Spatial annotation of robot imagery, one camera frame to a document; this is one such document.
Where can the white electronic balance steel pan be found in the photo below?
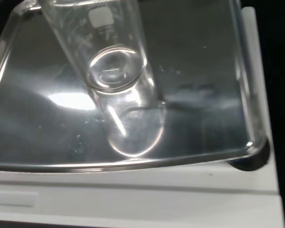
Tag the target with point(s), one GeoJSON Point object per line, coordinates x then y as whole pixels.
{"type": "Point", "coordinates": [133, 202]}

